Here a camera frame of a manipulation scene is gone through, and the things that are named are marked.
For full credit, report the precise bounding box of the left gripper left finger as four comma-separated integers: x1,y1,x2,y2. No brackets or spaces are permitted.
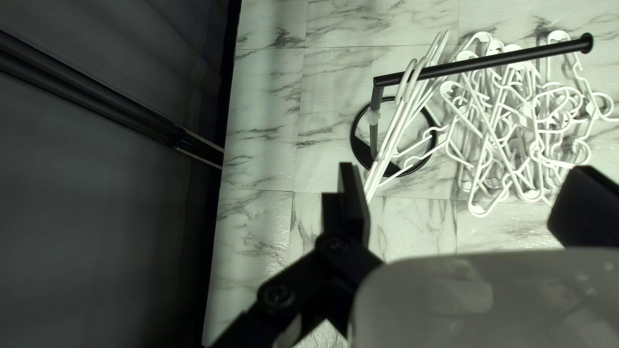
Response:
208,163,385,348

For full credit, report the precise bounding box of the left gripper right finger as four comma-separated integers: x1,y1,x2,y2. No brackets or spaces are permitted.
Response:
547,165,619,248

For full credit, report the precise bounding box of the pile of white hangers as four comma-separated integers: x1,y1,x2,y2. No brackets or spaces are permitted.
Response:
437,30,619,218

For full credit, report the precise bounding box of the row of white hangers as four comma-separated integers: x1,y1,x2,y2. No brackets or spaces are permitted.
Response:
363,30,453,204

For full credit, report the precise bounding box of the black rack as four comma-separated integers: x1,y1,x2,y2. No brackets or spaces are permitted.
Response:
349,33,594,178

